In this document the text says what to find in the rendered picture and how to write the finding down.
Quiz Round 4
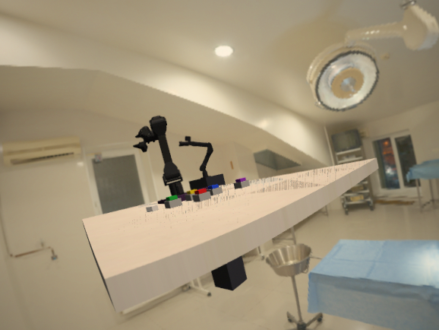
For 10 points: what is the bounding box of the red button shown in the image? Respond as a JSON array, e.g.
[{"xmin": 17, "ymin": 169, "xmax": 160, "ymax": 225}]
[{"xmin": 192, "ymin": 189, "xmax": 211, "ymax": 201}]

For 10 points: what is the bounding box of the purple button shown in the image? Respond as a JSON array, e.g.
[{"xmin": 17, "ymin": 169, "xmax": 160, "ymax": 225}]
[{"xmin": 233, "ymin": 178, "xmax": 250, "ymax": 189}]

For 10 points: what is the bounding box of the yellow button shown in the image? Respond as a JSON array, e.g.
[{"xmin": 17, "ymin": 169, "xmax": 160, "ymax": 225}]
[{"xmin": 185, "ymin": 189, "xmax": 197, "ymax": 201}]

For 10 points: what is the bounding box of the small beige block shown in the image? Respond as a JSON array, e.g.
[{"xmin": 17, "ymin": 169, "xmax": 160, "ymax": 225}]
[{"xmin": 146, "ymin": 205, "xmax": 159, "ymax": 212}]

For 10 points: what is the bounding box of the green button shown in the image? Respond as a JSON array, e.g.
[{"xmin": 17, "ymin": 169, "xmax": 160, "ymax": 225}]
[{"xmin": 164, "ymin": 195, "xmax": 182, "ymax": 208}]

